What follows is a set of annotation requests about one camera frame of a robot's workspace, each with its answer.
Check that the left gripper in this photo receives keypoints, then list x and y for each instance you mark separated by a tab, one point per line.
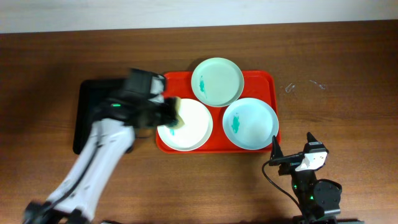
168	103

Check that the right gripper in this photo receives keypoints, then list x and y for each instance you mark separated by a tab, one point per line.
277	158

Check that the green yellow sponge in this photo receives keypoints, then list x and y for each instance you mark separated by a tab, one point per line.
178	113

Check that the light blue plate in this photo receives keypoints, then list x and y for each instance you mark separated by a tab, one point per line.
250	124

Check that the cream white plate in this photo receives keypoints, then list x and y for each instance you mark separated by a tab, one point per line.
196	131

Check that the mint green plate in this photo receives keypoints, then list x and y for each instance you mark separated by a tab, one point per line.
217	82

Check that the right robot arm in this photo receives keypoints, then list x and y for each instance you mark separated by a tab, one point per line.
317	199

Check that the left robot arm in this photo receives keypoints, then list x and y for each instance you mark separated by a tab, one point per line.
76	198

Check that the black plastic tray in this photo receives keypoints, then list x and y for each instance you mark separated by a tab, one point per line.
91	94

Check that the red plastic tray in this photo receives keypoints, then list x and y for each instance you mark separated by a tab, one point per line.
257	84

